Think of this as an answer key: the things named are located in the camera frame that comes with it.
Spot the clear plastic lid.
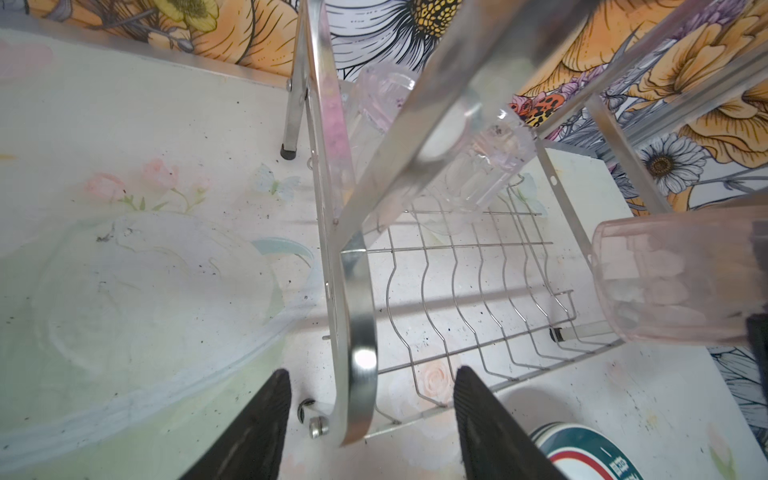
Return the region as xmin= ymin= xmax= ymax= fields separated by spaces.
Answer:
xmin=1 ymin=211 xmax=320 ymax=473

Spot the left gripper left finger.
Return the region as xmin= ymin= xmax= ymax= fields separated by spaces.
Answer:
xmin=182 ymin=369 xmax=292 ymax=479

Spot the clear drinking glass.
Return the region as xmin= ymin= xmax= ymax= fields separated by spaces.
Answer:
xmin=411 ymin=107 xmax=536 ymax=236
xmin=345 ymin=63 xmax=419 ymax=186

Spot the green rimmed plate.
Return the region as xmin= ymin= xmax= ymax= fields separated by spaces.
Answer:
xmin=531 ymin=422 xmax=643 ymax=480

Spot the pink drinking glass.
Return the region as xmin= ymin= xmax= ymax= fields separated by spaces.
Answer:
xmin=591 ymin=205 xmax=767 ymax=346

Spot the chrome two-tier dish rack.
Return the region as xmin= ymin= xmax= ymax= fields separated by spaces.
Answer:
xmin=281 ymin=1 xmax=767 ymax=446

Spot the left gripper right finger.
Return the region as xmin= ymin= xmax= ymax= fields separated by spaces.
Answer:
xmin=453 ymin=366 xmax=564 ymax=479

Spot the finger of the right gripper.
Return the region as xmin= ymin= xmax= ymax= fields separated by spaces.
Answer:
xmin=746 ymin=238 xmax=768 ymax=399

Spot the clear drinking glass left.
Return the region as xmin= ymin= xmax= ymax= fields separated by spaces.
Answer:
xmin=345 ymin=63 xmax=419 ymax=186

